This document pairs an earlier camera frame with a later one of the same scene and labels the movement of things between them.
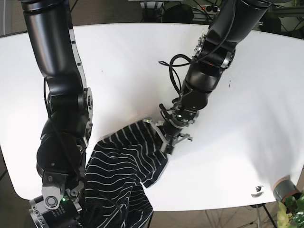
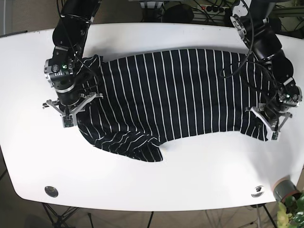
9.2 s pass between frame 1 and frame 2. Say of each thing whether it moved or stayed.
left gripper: moved
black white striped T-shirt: moved
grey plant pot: stayed
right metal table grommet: stayed
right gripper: moved
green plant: stayed
